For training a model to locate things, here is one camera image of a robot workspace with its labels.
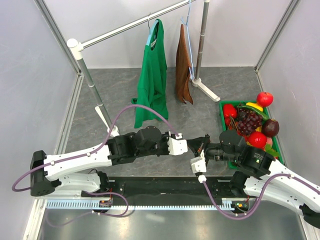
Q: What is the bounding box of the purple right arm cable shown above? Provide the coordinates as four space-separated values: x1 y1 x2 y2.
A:
198 173 320 221

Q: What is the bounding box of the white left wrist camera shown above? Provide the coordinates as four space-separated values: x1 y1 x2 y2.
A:
167 133 188 156

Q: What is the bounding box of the red apple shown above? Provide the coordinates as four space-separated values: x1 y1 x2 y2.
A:
256 91 274 108

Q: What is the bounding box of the aluminium frame post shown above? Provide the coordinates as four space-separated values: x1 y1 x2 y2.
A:
254 0 302 73
33 0 83 76

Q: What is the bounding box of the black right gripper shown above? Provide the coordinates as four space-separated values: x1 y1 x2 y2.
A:
186 133 239 162

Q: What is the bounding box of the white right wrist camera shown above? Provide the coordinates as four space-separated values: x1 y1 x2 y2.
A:
190 151 207 174

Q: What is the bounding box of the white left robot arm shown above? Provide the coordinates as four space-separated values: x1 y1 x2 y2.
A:
30 126 188 197

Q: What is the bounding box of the green chili pepper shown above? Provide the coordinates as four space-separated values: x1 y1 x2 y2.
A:
237 105 269 121

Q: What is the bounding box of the dark purple mangosteen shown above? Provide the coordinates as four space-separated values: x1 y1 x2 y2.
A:
261 119 280 138

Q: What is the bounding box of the green fruit tray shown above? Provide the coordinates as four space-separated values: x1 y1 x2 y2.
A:
219 100 284 164

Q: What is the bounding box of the white cable duct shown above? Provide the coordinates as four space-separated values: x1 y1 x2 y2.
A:
45 198 247 211

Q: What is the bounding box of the purple grape bunch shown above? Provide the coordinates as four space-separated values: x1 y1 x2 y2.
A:
227 107 263 137

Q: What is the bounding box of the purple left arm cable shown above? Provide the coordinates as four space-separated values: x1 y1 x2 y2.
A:
11 104 183 193

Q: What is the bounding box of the aluminium frame post right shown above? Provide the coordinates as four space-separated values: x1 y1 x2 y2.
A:
254 0 302 73

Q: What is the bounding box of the green t-shirt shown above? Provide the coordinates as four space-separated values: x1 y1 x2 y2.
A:
131 19 169 120

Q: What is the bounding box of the silver clothes rack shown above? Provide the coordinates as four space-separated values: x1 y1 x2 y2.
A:
66 0 221 138

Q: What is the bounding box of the red bell pepper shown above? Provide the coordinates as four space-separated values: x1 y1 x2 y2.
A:
222 103 238 119

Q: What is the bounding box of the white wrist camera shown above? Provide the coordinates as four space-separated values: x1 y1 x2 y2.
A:
167 133 188 156
190 151 207 174

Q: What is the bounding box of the blue wire hanger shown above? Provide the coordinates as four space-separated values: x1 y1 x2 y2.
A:
180 0 194 80

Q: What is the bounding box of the red tomato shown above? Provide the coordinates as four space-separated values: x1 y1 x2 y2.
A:
248 131 267 149

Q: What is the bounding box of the light blue shirt hanger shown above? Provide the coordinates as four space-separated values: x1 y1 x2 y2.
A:
146 19 159 50

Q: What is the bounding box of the brown towel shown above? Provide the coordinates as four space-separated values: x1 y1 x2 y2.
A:
175 24 194 104

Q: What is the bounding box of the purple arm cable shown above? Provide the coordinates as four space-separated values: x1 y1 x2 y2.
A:
11 104 183 193
198 173 320 221

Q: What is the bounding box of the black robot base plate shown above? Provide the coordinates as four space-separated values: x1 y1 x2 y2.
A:
94 176 248 205

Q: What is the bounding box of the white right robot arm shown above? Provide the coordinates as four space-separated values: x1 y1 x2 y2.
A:
187 130 320 228

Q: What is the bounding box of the aluminium frame post left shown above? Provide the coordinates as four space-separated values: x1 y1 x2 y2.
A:
33 0 83 76

